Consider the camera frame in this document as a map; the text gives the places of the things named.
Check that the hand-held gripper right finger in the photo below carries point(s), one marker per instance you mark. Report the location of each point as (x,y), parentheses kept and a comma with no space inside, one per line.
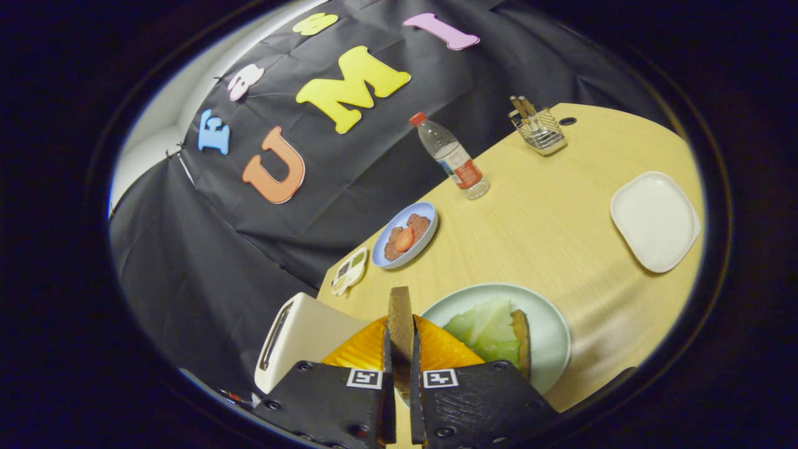
(480,405)

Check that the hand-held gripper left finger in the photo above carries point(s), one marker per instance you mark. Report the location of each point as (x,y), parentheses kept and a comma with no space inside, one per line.
(330,405)

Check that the green lettuce leaf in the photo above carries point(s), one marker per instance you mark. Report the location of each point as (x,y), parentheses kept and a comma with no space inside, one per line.
(486,330)

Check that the brown toast slice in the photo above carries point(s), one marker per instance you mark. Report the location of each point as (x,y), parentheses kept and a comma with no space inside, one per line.
(522,343)
(400,324)

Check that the white toaster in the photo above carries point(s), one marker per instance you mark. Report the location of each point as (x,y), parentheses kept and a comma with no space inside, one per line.
(305,337)

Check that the pale green round plate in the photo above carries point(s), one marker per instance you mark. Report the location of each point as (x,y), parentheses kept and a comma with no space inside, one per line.
(552,337)

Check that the white divided seasoning tray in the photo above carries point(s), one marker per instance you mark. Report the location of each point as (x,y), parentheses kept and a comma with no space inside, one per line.
(349,271)

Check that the blue round plate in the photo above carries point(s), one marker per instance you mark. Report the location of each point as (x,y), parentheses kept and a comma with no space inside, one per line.
(389,259)

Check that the brown meat patty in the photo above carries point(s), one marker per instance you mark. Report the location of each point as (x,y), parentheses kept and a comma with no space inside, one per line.
(421,224)
(393,248)

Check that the black backdrop cloth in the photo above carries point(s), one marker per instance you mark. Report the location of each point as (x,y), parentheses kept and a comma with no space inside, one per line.
(206,249)

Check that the clear plastic bottle red cap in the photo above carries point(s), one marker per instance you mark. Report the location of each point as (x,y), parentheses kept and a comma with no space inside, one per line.
(455,159)

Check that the white square plate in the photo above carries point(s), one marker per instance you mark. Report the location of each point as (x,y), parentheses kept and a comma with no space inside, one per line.
(654,221)

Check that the wooden chopstick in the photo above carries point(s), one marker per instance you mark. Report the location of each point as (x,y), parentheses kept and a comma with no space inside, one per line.
(528,105)
(517,106)

